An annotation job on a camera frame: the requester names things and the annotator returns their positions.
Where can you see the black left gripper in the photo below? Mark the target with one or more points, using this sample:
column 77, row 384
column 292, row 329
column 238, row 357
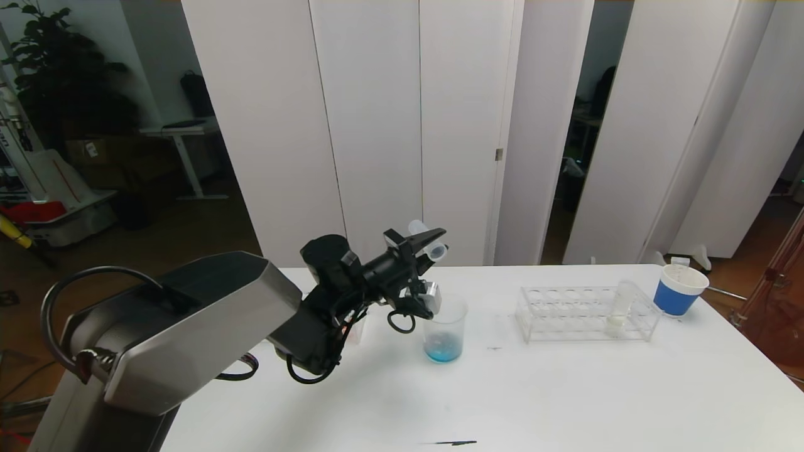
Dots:
column 402, row 252

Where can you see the test tube with blue pigment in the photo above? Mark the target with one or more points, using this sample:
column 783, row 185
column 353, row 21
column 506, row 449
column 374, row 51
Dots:
column 438, row 252

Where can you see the test tube with red pigment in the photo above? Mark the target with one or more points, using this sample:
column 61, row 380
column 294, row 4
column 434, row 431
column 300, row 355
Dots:
column 679, row 267

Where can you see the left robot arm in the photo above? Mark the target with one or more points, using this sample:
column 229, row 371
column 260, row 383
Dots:
column 201, row 326

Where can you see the clear plastic beaker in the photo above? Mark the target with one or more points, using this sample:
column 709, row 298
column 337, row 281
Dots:
column 445, row 348

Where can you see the clear acrylic test tube rack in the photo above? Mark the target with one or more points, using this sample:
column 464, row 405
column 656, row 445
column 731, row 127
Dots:
column 581, row 314
column 359, row 329

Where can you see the test tube with pale yellow pigment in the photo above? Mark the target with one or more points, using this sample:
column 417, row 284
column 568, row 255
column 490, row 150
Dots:
column 617, row 321

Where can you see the white partition panel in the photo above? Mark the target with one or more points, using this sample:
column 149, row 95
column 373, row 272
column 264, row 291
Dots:
column 760, row 157
column 377, row 125
column 540, row 125
column 264, row 125
column 708, row 125
column 461, row 125
column 647, row 125

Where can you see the paper cup with blue band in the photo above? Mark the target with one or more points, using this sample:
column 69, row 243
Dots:
column 673, row 300

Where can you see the white partition foot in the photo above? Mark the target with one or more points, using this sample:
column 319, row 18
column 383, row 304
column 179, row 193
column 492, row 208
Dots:
column 696, row 256

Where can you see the white standing desk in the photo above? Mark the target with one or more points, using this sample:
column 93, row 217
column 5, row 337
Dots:
column 182, row 130

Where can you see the black backpack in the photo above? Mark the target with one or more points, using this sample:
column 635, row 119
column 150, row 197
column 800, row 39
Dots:
column 196, row 95

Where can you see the grey metal rod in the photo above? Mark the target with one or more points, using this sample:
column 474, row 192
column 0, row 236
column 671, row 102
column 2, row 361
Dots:
column 725, row 294

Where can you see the brown cardboard box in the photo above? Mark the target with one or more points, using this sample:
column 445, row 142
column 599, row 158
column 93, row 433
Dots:
column 94, row 152

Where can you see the brown metal stand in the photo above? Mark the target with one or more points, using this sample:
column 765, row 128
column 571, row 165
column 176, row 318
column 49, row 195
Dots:
column 779, row 333

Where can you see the white machine base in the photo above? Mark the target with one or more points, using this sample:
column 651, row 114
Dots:
column 69, row 188

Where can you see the dark green potted plant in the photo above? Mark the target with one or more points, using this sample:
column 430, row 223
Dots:
column 56, row 75

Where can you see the yellow tool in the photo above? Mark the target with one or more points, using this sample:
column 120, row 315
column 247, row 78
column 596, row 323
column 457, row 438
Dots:
column 16, row 232

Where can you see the white machine column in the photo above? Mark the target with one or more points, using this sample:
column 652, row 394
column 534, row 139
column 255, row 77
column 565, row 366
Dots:
column 16, row 138

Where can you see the metal chair leg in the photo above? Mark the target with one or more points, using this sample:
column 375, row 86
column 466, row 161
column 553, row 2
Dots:
column 19, row 405

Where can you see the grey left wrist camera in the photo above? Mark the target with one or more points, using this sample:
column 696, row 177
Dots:
column 430, row 295

